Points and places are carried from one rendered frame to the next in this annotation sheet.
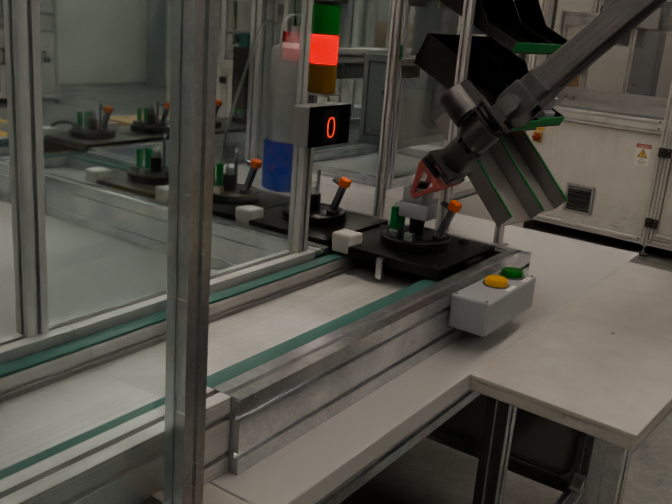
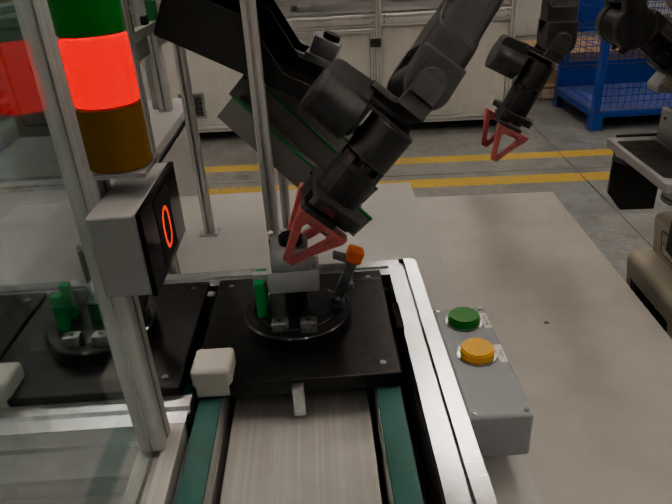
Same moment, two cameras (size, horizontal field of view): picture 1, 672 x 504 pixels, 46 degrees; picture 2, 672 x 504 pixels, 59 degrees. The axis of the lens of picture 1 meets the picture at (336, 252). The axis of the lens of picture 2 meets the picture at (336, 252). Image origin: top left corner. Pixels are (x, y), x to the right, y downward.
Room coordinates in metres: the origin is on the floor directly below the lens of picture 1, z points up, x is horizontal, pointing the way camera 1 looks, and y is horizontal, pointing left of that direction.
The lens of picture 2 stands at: (0.96, 0.18, 1.41)
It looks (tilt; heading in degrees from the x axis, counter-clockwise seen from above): 28 degrees down; 325
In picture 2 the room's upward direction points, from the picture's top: 3 degrees counter-clockwise
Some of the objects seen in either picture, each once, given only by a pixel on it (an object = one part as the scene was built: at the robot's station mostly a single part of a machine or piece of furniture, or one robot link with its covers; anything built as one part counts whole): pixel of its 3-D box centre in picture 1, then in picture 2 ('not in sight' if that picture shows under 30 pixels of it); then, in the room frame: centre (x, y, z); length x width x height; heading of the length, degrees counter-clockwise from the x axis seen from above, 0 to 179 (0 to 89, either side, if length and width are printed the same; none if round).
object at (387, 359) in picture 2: (414, 248); (299, 325); (1.53, -0.16, 0.96); 0.24 x 0.24 x 0.02; 56
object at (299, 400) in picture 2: (380, 268); (299, 399); (1.43, -0.08, 0.95); 0.01 x 0.01 x 0.04; 56
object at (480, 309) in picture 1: (493, 300); (475, 373); (1.34, -0.29, 0.93); 0.21 x 0.07 x 0.06; 146
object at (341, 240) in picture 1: (346, 242); (214, 372); (1.51, -0.02, 0.97); 0.05 x 0.05 x 0.04; 56
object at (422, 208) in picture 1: (414, 198); (284, 260); (1.54, -0.15, 1.06); 0.08 x 0.04 x 0.07; 56
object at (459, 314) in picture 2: (511, 275); (463, 320); (1.40, -0.33, 0.96); 0.04 x 0.04 x 0.02
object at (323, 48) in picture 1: (324, 49); (99, 68); (1.44, 0.05, 1.33); 0.05 x 0.05 x 0.05
